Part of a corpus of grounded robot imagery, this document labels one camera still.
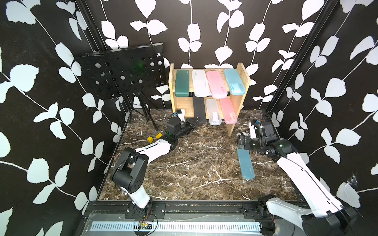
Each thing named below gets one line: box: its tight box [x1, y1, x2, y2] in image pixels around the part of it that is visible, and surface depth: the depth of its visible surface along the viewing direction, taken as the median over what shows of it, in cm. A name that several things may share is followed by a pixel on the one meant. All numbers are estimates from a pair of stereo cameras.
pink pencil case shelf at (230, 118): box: [220, 97, 238, 125], surface depth 91 cm
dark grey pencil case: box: [192, 95, 207, 124], surface depth 88 cm
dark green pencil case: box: [175, 69, 190, 98], surface depth 75 cm
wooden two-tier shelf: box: [168, 62, 252, 137], surface depth 80 cm
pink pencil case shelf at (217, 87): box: [206, 70, 228, 99], surface depth 75 cm
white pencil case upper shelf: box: [191, 69, 211, 97], surface depth 74 cm
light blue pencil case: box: [224, 68, 246, 96], surface depth 75 cm
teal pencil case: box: [237, 147, 255, 180], surface depth 92 cm
